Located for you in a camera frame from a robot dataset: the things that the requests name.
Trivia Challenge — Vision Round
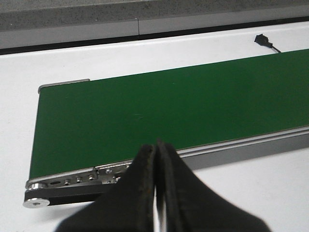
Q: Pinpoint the small black sensor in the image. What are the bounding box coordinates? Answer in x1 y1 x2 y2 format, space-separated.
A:
254 34 281 53

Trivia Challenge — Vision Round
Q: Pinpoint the green conveyor belt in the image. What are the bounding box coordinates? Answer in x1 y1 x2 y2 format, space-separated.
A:
29 50 309 178

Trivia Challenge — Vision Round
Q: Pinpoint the black drive belt with pulleys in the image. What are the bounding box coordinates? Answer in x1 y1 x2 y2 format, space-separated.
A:
23 183 116 208

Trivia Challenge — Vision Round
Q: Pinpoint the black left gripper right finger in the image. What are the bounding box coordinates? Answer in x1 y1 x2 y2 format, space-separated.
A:
155 141 269 232

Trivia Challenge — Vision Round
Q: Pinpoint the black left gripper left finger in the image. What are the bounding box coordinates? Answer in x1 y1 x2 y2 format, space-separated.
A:
56 145 155 232

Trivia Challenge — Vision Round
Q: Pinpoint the grey speckled stone counter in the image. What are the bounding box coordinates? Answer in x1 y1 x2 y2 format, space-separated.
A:
0 0 309 49

